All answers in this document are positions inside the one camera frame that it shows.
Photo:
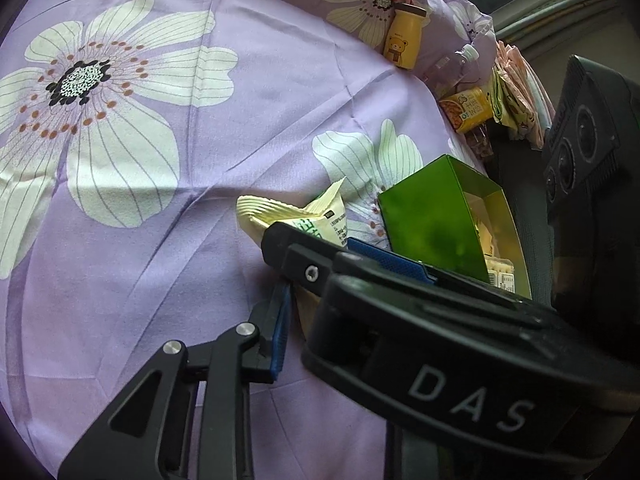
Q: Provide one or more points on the pink folded bed sheets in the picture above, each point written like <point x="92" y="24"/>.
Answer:
<point x="510" y="57"/>

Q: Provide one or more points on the purple floral blanket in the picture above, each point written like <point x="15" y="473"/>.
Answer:
<point x="200" y="110"/>

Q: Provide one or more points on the yellow carton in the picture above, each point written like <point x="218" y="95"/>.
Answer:
<point x="465" y="110"/>

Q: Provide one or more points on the green cardboard box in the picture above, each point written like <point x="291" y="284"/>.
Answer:
<point x="430" y="220"/>

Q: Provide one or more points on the yellow bear print bottle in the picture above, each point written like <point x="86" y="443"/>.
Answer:
<point x="402" y="40"/>

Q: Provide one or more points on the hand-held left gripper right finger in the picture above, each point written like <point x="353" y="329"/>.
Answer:
<point x="410" y="460"/>

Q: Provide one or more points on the clear plastic nut container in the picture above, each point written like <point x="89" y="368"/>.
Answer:
<point x="480" y="145"/>

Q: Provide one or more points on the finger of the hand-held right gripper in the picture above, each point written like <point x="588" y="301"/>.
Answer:
<point x="305" y="260"/>
<point x="385" y="257"/>

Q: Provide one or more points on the clear water bottle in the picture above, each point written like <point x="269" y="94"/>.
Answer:
<point x="457" y="67"/>

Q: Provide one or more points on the yellow patterned folded cloth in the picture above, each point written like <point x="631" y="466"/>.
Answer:
<point x="515" y="105"/>

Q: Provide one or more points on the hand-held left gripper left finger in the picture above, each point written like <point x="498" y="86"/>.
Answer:
<point x="282" y="330"/>

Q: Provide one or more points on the yellow green snack packet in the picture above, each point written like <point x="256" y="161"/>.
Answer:
<point x="280" y="215"/>

